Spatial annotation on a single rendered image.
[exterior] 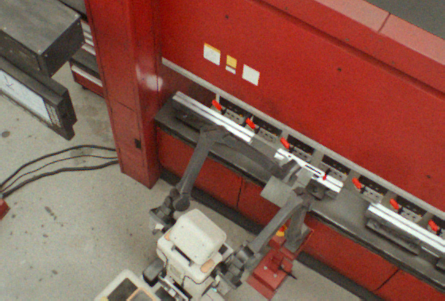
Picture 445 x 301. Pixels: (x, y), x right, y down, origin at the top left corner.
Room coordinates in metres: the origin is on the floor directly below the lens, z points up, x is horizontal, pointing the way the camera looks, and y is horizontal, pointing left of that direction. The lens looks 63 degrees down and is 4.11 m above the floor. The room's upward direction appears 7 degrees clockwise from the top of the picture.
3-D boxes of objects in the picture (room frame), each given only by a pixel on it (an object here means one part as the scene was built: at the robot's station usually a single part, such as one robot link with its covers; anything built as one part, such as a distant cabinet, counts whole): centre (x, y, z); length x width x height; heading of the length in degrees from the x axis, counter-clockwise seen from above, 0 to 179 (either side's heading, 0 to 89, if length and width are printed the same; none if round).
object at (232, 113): (1.69, -0.05, 1.21); 0.15 x 0.09 x 0.17; 64
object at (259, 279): (1.16, -0.40, 0.06); 0.25 x 0.20 x 0.12; 148
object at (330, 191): (1.48, -0.48, 0.92); 0.39 x 0.06 x 0.10; 64
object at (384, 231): (1.19, -0.95, 0.89); 0.30 x 0.05 x 0.03; 64
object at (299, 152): (1.52, -0.41, 1.21); 0.15 x 0.09 x 0.17; 64
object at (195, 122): (1.72, 0.14, 0.89); 0.30 x 0.05 x 0.03; 64
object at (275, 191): (1.37, -0.37, 1.00); 0.26 x 0.18 x 0.01; 154
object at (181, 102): (1.75, 0.07, 0.92); 0.50 x 0.06 x 0.10; 64
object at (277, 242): (1.18, -0.42, 0.75); 0.20 x 0.16 x 0.18; 58
